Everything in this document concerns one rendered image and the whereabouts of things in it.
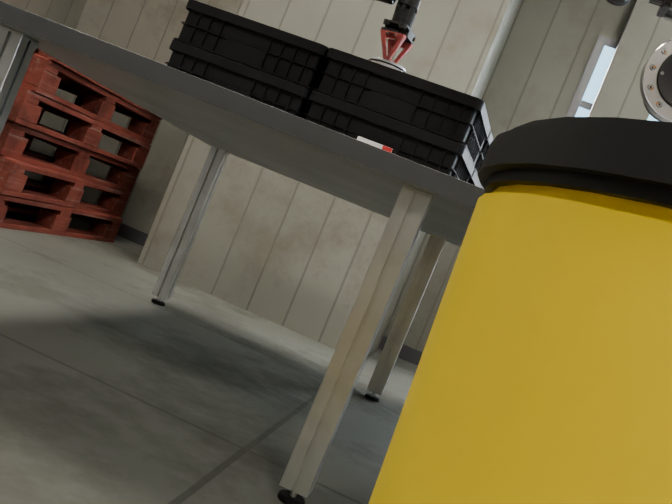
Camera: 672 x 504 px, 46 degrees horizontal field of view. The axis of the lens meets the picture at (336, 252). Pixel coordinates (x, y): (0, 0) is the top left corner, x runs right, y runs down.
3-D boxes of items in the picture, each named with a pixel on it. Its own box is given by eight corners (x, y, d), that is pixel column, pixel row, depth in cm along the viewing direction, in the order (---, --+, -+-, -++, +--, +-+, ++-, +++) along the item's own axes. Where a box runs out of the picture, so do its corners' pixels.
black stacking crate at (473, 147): (473, 172, 208) (489, 132, 208) (463, 149, 179) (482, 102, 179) (338, 122, 218) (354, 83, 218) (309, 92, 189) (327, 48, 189)
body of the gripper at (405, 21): (381, 25, 203) (390, -3, 203) (391, 38, 213) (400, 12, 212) (404, 30, 201) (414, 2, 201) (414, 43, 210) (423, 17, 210)
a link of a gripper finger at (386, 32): (371, 55, 204) (383, 20, 203) (379, 64, 210) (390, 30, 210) (395, 61, 201) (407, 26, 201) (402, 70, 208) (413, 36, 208)
